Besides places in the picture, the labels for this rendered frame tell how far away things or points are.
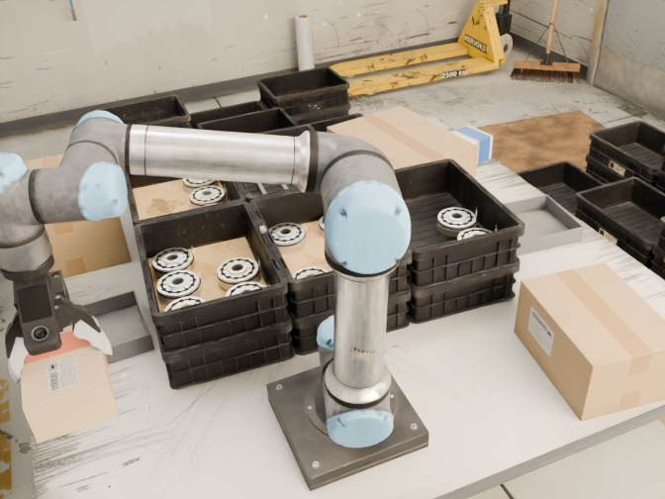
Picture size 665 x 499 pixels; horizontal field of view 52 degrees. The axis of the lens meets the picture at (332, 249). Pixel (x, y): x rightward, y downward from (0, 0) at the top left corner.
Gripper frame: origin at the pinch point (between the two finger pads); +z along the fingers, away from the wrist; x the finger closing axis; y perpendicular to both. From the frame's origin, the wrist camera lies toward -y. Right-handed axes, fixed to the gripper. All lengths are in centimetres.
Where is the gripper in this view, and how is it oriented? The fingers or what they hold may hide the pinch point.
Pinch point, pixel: (64, 370)
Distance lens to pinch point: 116.8
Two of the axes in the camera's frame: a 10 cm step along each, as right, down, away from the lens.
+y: -3.8, -5.0, 7.8
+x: -9.2, 2.5, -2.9
